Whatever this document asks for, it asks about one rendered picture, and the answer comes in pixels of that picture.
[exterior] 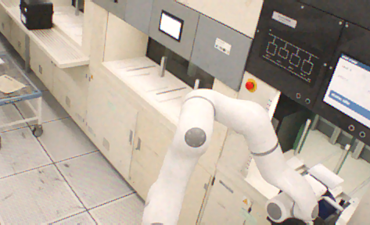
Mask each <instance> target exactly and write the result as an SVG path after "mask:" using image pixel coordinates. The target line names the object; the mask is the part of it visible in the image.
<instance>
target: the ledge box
mask: <svg viewBox="0 0 370 225"><path fill-rule="evenodd" d="M20 12H21V16H20V20H21V22H22V23H23V25H24V26H25V27H26V28H27V30H45V29H52V18H53V13H54V11H53V3H52V2H51V1H50V0H20Z"/></svg>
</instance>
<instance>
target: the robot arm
mask: <svg viewBox="0 0 370 225"><path fill-rule="evenodd" d="M214 121H216V122H219V123H222V124H223V125H225V126H226V127H227V128H230V129H231V130H233V131H235V132H237V133H239V134H242V135H243V136H244V138H245V139H246V143H247V144H248V146H249V148H250V152H251V154H252V156H253V160H254V161H255V163H256V164H257V168H258V170H259V171H260V175H261V176H262V178H263V179H264V180H265V181H266V182H268V183H269V184H271V185H272V186H275V187H276V188H278V189H280V190H282V193H279V194H277V195H276V196H275V197H273V198H272V199H269V200H268V201H267V203H266V205H265V209H266V213H267V215H268V216H269V218H270V219H272V221H275V222H277V223H281V222H282V221H283V220H285V219H287V218H290V217H294V218H297V219H301V220H303V221H312V220H314V219H315V218H316V217H317V216H318V210H319V207H318V201H319V200H320V199H323V197H324V196H325V197H330V195H331V192H330V191H329V188H328V187H326V186H325V185H324V184H321V183H320V182H318V180H317V179H316V178H315V177H313V176H312V175H310V174H308V175H306V174H305V173H303V176H301V175H300V173H298V172H296V171H295V170H294V169H292V168H291V167H290V166H289V165H287V163H286V161H285V160H284V155H283V154H282V150H281V147H280V145H279V143H278V138H277V137H276V134H275V132H274V127H273V126H272V124H271V120H270V117H269V115H268V114H267V112H266V109H264V108H263V107H262V106H261V104H259V103H257V102H251V101H247V100H241V99H236V98H231V97H228V96H226V95H222V94H220V93H218V92H217V91H214V90H211V89H206V88H202V89H196V90H193V91H191V92H189V93H188V94H187V95H185V98H184V100H183V102H182V104H181V110H180V115H179V119H178V128H177V130H176V132H175V135H174V137H173V140H172V142H171V144H170V145H169V148H168V150H167V152H166V155H165V159H164V161H163V164H162V166H161V169H160V175H159V177H158V179H157V182H154V184H153V185H152V186H151V187H150V188H149V192H148V195H147V198H146V201H145V209H144V212H143V216H142V225H178V219H179V216H180V213H181V208H182V206H183V201H184V197H185V193H186V189H187V187H188V185H189V181H190V179H191V176H192V172H193V171H194V169H195V167H196V164H197V163H198V160H199V158H200V156H201V155H203V154H204V153H205V151H206V150H207V149H208V147H209V145H210V142H211V139H212V135H213V132H214Z"/></svg>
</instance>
